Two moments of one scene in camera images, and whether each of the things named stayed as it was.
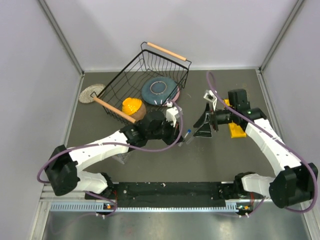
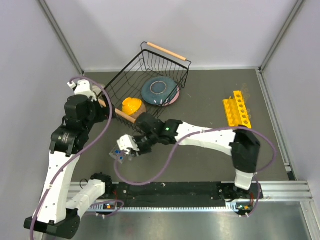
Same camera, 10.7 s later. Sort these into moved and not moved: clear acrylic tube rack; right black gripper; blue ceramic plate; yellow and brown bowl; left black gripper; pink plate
Moved: right black gripper; left black gripper
Not moved: yellow and brown bowl; pink plate; blue ceramic plate; clear acrylic tube rack
